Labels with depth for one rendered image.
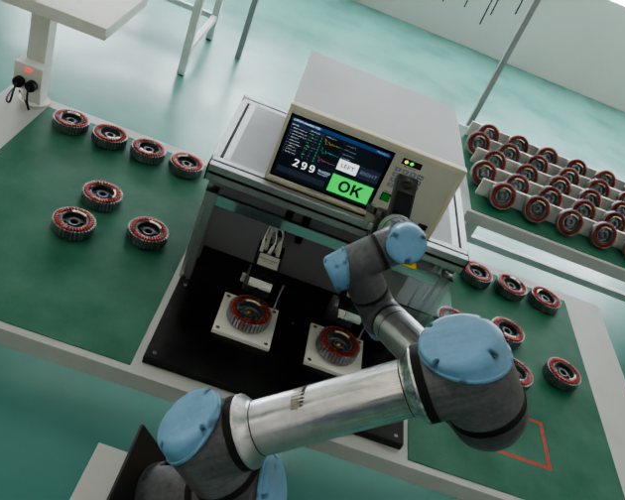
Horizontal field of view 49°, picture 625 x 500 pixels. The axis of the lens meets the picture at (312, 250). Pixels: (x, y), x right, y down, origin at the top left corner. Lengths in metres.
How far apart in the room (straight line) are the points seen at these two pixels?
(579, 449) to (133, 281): 1.27
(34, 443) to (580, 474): 1.61
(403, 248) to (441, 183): 0.42
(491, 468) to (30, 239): 1.29
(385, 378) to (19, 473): 1.54
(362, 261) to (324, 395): 0.35
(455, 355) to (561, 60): 7.48
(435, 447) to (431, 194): 0.62
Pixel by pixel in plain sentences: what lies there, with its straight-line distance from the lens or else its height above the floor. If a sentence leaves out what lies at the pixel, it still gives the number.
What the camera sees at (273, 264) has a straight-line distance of 1.72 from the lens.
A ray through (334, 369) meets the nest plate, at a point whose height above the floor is 0.78.
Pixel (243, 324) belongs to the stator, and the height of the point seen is 0.80.
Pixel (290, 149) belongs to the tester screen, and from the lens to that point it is 1.62.
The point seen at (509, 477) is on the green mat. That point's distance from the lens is 1.83.
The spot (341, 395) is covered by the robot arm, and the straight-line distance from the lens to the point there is 0.99.
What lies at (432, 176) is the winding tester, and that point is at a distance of 1.63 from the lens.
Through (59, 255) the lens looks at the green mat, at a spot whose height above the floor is 0.75.
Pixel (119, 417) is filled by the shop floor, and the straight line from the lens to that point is 2.47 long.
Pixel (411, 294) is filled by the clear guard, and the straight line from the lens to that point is 1.59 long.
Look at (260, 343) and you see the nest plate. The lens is 1.71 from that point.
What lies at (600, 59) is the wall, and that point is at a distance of 8.41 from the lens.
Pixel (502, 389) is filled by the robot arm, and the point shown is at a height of 1.38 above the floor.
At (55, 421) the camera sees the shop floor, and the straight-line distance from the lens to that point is 2.43.
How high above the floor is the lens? 1.94
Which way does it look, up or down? 34 degrees down
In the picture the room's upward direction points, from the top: 24 degrees clockwise
